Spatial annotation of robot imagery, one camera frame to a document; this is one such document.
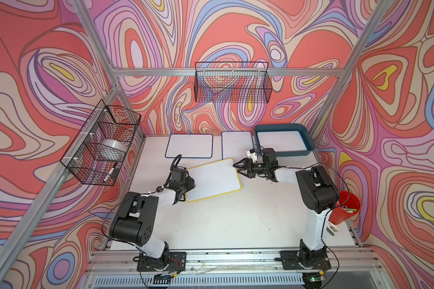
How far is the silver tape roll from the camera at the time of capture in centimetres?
70

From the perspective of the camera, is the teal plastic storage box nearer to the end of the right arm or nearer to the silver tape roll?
the end of the right arm

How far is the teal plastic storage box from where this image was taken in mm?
1140

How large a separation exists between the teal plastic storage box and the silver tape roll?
2.50ft

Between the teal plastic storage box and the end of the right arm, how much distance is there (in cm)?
26

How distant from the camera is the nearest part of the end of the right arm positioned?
2.61 ft

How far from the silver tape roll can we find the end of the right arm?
0.52 meters
